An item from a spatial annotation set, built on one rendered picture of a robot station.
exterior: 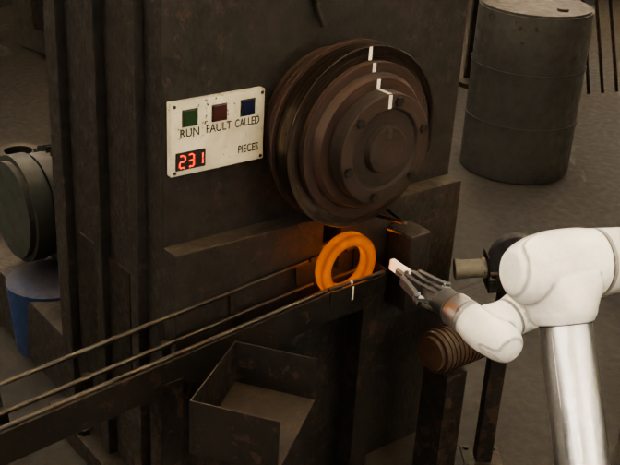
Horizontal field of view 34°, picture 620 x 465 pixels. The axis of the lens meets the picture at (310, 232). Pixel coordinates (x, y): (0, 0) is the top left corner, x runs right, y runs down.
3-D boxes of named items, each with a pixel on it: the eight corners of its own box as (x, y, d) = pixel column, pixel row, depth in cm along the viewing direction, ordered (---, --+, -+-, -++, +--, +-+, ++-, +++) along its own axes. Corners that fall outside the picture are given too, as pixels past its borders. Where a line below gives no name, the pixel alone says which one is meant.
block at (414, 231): (378, 298, 294) (386, 222, 284) (399, 291, 299) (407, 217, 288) (403, 314, 286) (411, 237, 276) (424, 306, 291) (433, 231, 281)
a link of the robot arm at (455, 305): (478, 328, 258) (461, 316, 262) (484, 298, 253) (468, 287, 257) (452, 339, 253) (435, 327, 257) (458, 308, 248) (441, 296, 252)
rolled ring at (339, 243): (379, 228, 270) (371, 223, 272) (323, 244, 260) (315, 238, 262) (374, 289, 278) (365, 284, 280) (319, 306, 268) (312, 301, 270)
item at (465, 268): (452, 274, 294) (452, 255, 291) (483, 271, 294) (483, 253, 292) (456, 283, 289) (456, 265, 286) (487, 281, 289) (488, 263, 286)
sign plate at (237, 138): (166, 174, 239) (166, 101, 231) (257, 155, 254) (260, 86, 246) (172, 178, 237) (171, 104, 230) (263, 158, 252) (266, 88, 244)
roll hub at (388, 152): (325, 208, 248) (332, 97, 236) (410, 185, 264) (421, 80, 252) (339, 216, 244) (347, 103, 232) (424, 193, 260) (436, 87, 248)
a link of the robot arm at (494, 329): (452, 344, 254) (490, 322, 260) (496, 377, 243) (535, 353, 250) (453, 311, 247) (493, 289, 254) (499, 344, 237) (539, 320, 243)
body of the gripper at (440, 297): (437, 324, 256) (413, 305, 263) (461, 315, 261) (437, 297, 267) (443, 299, 253) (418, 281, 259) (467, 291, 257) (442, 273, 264)
